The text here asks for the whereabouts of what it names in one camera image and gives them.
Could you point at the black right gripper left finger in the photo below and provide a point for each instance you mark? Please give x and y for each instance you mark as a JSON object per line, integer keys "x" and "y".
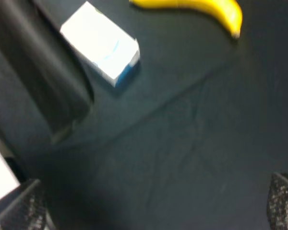
{"x": 25, "y": 208}

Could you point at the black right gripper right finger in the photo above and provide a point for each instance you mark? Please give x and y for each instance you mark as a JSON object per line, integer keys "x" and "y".
{"x": 277, "y": 202}

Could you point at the black glasses case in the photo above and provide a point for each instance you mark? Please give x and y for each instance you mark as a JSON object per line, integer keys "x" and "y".
{"x": 46, "y": 65}

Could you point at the black tablecloth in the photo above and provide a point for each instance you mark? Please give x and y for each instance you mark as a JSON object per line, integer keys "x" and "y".
{"x": 188, "y": 142}

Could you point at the white milk carton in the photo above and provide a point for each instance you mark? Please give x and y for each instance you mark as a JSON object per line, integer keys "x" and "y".
{"x": 101, "y": 43}

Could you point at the yellow banana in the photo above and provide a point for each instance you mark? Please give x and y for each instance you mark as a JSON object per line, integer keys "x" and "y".
{"x": 227, "y": 12}

